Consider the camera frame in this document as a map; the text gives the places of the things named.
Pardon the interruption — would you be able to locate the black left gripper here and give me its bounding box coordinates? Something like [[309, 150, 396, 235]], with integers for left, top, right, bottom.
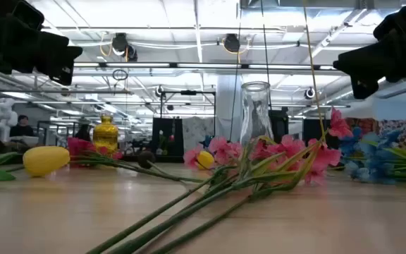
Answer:
[[0, 16, 84, 86]]

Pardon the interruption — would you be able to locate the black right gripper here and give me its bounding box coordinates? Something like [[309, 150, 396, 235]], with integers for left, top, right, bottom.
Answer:
[[332, 35, 406, 100]]

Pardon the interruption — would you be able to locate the blue artificial flower bunch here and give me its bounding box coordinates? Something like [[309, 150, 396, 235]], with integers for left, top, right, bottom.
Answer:
[[340, 126, 406, 186]]

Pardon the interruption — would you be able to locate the yellow glass vase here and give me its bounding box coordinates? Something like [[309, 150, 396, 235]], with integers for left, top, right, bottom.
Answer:
[[92, 114, 120, 155]]

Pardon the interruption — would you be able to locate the clear glass vase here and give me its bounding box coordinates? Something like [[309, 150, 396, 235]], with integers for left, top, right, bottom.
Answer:
[[240, 80, 274, 146]]

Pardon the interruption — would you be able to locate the black box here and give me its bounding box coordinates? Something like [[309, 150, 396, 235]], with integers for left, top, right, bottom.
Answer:
[[302, 119, 331, 146]]

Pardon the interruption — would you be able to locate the white robot figure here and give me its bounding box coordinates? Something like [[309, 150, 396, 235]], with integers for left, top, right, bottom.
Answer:
[[0, 97, 19, 143]]

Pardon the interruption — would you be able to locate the person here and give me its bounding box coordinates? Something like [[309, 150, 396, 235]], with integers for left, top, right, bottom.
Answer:
[[9, 114, 35, 139]]

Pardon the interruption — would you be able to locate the yellow artificial tulip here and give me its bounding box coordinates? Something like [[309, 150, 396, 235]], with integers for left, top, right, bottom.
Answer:
[[0, 145, 71, 183], [196, 150, 216, 171]]

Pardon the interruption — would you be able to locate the black panel cabinet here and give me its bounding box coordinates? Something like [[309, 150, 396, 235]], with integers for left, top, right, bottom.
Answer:
[[152, 117, 185, 158]]

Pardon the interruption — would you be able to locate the black artificial tulip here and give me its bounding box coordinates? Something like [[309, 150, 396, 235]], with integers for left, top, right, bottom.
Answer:
[[137, 150, 204, 184]]

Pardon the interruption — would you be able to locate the white pillar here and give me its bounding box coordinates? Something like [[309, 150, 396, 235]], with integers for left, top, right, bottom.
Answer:
[[216, 74, 243, 143]]

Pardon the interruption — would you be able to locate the overhead light bar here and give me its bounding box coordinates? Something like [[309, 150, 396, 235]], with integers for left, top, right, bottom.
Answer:
[[72, 61, 336, 71]]

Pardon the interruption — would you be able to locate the yellow hanging cable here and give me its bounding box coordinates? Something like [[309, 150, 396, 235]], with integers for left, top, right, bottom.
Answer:
[[302, 0, 328, 143]]

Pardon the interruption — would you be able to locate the black ceiling cable reel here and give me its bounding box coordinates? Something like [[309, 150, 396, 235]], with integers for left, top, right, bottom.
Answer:
[[111, 32, 139, 63], [222, 33, 241, 54]]

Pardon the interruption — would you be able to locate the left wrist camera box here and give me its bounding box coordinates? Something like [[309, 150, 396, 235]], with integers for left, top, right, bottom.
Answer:
[[11, 0, 46, 31]]

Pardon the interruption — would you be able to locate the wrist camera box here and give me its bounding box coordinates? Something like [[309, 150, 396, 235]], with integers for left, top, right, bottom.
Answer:
[[373, 3, 406, 40], [11, 0, 46, 31]]

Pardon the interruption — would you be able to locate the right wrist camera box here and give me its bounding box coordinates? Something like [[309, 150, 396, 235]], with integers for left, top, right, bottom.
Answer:
[[373, 3, 406, 40]]

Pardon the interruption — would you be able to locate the black hanging cable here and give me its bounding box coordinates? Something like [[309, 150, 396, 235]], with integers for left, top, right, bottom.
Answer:
[[228, 0, 243, 143], [259, 0, 273, 111]]

